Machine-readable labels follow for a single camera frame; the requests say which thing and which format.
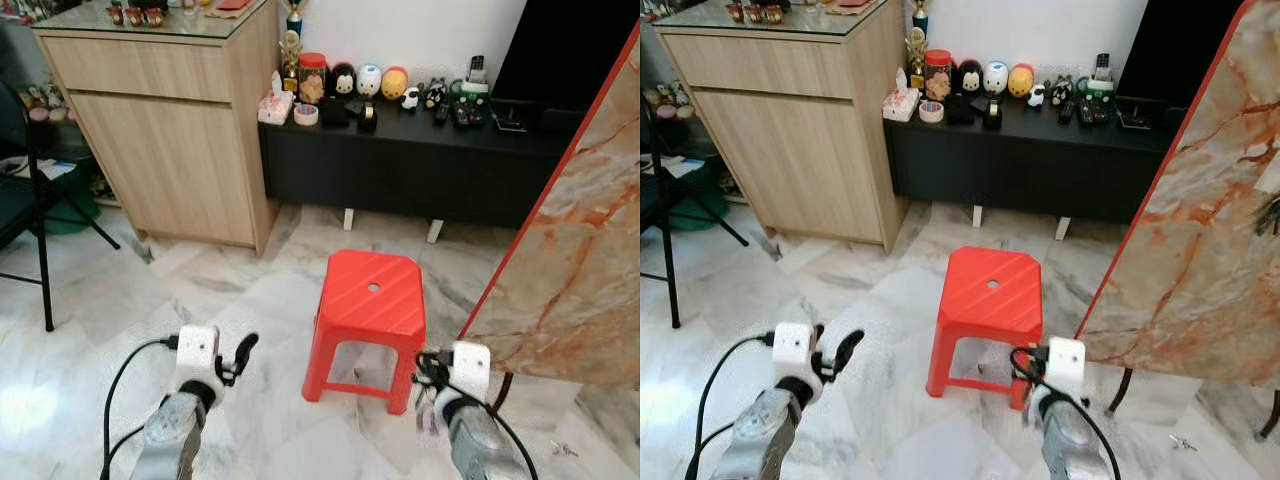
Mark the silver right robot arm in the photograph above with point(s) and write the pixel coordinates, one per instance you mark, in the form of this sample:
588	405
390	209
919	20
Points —
485	445
1075	445

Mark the red plastic stool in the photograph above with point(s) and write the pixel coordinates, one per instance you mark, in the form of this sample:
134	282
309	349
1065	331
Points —
990	305
370	310

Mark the small silver key set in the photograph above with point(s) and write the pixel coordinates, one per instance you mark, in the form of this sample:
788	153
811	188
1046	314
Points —
1183	442
563	449

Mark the light wood cabinet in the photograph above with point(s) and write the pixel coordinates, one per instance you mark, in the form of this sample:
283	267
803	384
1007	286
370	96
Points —
800	160
170	160

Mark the green plastic basin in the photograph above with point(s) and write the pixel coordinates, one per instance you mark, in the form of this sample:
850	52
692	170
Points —
72	215
700	205

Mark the marble pattern board red edge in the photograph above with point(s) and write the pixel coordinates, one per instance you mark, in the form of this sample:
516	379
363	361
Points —
580	250
1200	250

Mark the black low tv console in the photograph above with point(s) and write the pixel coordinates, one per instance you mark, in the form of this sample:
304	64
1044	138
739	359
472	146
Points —
400	170
1020	165

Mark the black folding chair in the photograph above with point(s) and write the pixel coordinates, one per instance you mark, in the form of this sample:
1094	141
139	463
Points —
648	200
12	205

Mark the white tape roll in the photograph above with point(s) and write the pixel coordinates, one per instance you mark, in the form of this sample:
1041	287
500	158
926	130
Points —
923	112
298	115

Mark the pink tissue box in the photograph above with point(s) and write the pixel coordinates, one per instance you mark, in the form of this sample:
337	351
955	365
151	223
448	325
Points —
276	106
900	104

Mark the black pouch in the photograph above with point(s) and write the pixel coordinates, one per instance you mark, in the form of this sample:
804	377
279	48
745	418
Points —
960	110
335	113

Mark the slim black remote control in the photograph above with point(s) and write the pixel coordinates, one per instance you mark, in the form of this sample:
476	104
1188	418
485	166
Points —
1066	111
441	113

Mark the wide black remote control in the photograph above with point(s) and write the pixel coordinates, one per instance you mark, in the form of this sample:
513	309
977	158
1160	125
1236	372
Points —
469	113
1095	111

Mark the small panda figurine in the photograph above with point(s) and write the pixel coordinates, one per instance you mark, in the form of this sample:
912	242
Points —
410	98
1036	96

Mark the small black white figurine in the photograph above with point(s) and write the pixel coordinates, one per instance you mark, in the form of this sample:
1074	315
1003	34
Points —
1060	91
436	94

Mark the red lid snack jar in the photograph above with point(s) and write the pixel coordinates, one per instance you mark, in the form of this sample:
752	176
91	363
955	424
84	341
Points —
938	79
313	82

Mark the yellow red plush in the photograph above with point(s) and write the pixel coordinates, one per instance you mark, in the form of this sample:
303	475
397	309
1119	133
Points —
394	84
1021	82

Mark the dark key bunch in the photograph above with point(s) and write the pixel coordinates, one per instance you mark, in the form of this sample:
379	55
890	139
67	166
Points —
1272	215

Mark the black mouse plush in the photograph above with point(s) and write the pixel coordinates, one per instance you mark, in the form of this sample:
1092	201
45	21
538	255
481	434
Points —
968	78
344	80

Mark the golden figurine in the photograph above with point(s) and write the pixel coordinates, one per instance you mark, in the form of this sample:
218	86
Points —
916	60
291	62

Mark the white blue plush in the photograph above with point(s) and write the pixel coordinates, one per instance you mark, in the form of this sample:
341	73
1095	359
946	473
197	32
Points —
369	81
995	79

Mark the red tea cup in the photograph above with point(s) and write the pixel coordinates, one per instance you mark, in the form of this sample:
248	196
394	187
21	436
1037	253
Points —
774	15
154	17
735	13
134	16
754	14
115	15

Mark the wooden tray with red packet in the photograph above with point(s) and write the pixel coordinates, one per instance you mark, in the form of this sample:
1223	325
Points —
232	5
853	4

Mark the blue gold trophy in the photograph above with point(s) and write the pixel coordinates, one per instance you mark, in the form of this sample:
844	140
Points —
919	14
294	15

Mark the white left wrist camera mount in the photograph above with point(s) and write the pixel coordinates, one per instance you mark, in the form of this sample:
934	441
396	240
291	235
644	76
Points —
794	350
197	355

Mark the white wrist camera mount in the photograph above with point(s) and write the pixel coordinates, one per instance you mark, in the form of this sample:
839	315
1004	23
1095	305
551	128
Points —
794	350
1066	364
471	368
197	355

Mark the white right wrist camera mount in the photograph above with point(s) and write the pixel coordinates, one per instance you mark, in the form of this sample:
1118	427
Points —
1066	364
471	368

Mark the black flat frame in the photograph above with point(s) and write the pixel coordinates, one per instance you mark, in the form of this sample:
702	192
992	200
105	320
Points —
1138	115
511	117

